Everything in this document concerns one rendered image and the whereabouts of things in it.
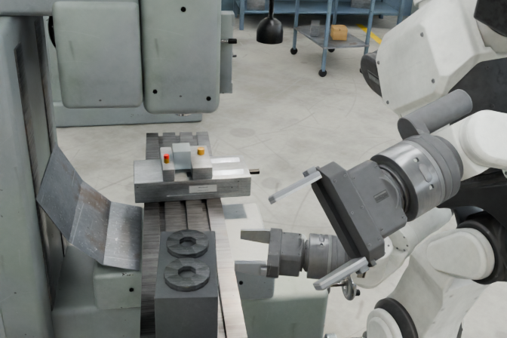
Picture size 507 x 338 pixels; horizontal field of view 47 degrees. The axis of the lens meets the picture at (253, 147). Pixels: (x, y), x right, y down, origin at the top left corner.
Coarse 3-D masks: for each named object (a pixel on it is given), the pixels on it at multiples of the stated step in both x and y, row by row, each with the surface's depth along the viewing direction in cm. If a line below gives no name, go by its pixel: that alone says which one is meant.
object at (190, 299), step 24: (168, 240) 122; (192, 240) 123; (168, 264) 115; (192, 264) 115; (216, 264) 117; (168, 288) 110; (192, 288) 109; (216, 288) 111; (168, 312) 109; (192, 312) 110; (216, 312) 110; (168, 336) 112; (192, 336) 113; (216, 336) 113
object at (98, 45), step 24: (72, 24) 128; (96, 24) 129; (120, 24) 130; (72, 48) 130; (96, 48) 131; (120, 48) 132; (72, 72) 133; (96, 72) 134; (120, 72) 135; (72, 96) 135; (96, 96) 136; (120, 96) 137
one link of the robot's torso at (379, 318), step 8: (376, 312) 123; (384, 312) 122; (368, 320) 127; (376, 320) 122; (384, 320) 121; (392, 320) 120; (368, 328) 126; (376, 328) 123; (384, 328) 120; (392, 328) 119; (368, 336) 126; (376, 336) 123; (384, 336) 120; (392, 336) 119; (400, 336) 118
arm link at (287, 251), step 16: (272, 240) 113; (288, 240) 113; (320, 240) 111; (272, 256) 109; (288, 256) 109; (304, 256) 111; (320, 256) 109; (272, 272) 109; (288, 272) 110; (320, 272) 110
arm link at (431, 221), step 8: (440, 208) 117; (448, 208) 118; (424, 216) 116; (432, 216) 116; (440, 216) 117; (448, 216) 118; (408, 224) 115; (416, 224) 115; (424, 224) 115; (432, 224) 116; (440, 224) 117; (416, 232) 114; (424, 232) 115; (432, 232) 118
